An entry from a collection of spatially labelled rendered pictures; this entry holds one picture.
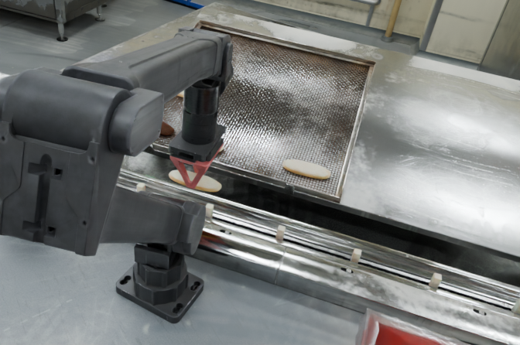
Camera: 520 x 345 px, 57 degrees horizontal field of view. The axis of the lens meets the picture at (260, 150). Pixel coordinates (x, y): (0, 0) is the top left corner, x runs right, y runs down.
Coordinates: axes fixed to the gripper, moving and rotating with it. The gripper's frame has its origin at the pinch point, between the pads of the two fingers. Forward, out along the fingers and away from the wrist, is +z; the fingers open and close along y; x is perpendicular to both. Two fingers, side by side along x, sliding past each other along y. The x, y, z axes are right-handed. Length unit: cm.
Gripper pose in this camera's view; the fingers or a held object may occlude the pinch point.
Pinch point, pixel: (195, 177)
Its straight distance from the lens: 86.4
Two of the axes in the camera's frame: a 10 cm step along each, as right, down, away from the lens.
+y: 2.8, -5.1, 8.1
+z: -1.4, 8.2, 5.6
